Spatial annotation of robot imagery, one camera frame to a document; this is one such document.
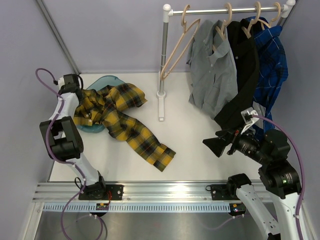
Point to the grey shirt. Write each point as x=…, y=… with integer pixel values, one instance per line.
x=212, y=69

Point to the yellow plaid shirt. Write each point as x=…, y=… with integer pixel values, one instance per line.
x=106, y=107

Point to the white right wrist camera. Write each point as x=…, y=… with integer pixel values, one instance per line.
x=249, y=117

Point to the blue plaid shirt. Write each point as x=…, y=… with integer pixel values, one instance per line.
x=272, y=62

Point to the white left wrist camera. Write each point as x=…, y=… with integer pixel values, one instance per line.
x=61, y=82

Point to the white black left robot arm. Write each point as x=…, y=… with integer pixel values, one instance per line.
x=63, y=140

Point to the wooden hanger of black shirt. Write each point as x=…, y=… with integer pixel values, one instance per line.
x=247, y=30

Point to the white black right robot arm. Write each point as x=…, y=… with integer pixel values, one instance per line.
x=279, y=178

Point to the black shirt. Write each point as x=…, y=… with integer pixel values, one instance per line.
x=247, y=64

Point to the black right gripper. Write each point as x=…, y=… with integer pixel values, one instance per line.
x=218, y=144

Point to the white slotted cable duct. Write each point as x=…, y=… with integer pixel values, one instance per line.
x=118, y=207

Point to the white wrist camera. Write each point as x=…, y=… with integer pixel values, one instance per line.
x=61, y=82
x=249, y=117

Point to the teal plastic tub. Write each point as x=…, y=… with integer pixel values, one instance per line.
x=106, y=80

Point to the aluminium mounting rail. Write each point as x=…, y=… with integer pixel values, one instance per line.
x=135, y=192

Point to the white metal clothes rack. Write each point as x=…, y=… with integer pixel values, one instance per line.
x=283, y=11

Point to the wooden hanger of grey shirt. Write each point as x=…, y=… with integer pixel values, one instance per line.
x=221, y=30

